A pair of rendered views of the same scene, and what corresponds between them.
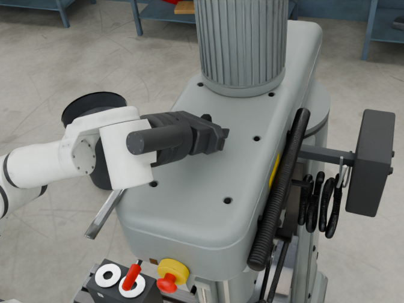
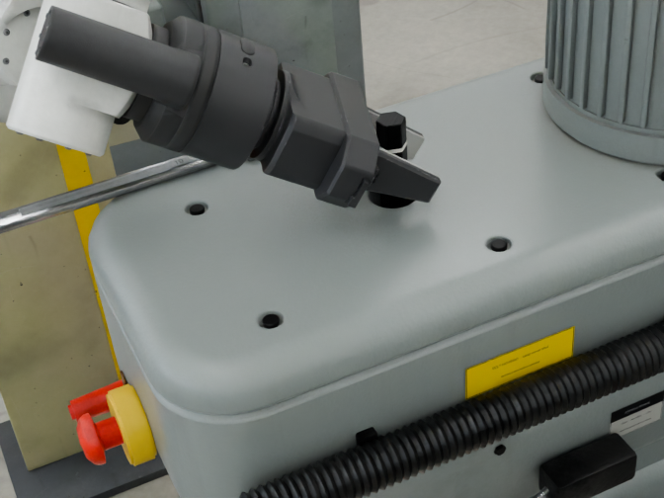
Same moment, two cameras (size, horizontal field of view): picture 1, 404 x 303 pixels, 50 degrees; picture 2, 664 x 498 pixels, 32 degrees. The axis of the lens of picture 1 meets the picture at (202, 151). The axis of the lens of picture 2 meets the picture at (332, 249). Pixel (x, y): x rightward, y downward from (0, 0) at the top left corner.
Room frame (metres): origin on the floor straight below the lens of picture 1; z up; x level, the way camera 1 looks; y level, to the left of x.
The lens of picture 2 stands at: (0.11, -0.46, 2.39)
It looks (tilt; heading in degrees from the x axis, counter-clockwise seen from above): 38 degrees down; 43
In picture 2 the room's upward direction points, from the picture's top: 6 degrees counter-clockwise
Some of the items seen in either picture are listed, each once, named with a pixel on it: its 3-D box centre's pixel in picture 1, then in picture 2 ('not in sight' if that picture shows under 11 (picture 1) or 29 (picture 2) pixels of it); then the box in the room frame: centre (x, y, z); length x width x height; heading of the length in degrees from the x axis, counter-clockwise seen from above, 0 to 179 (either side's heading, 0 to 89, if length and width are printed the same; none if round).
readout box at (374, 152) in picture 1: (371, 163); not in sight; (0.78, -0.45, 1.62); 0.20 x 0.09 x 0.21; 155
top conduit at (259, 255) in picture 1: (281, 177); (537, 393); (0.62, -0.16, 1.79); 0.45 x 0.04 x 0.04; 155
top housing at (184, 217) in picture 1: (213, 163); (414, 269); (0.67, -0.02, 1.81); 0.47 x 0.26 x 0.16; 155
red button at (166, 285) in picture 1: (168, 282); (101, 436); (0.43, 0.09, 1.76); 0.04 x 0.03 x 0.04; 65
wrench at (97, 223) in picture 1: (121, 185); (143, 177); (0.56, 0.16, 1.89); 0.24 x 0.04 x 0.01; 155
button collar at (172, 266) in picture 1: (172, 272); (130, 425); (0.45, 0.08, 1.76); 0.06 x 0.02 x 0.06; 65
